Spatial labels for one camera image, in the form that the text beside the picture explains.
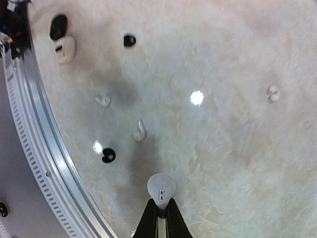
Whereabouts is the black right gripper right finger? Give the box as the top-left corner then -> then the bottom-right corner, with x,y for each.
165,198 -> 193,238

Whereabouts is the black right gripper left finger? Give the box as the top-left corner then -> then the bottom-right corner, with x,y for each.
133,198 -> 159,238

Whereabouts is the beige open charging case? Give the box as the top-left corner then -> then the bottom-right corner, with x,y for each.
55,36 -> 76,64

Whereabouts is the black oval charging case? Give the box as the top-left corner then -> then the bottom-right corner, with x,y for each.
50,14 -> 68,41

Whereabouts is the white stem earbud right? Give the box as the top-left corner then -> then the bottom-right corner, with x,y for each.
133,120 -> 147,141

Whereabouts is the white stem earbud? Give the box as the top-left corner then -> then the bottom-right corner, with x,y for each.
133,120 -> 147,141
94,96 -> 111,108

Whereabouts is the white stem earbud left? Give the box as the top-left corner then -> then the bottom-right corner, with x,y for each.
94,96 -> 111,108

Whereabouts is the black earbud mid table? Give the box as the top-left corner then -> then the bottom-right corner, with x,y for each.
123,34 -> 136,48

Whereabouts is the aluminium front rail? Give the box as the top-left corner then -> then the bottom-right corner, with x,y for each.
2,30 -> 115,238

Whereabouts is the black earbud near rail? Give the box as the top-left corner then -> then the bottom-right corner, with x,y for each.
102,148 -> 116,163

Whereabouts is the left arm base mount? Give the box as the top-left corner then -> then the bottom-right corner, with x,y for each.
0,0 -> 30,60

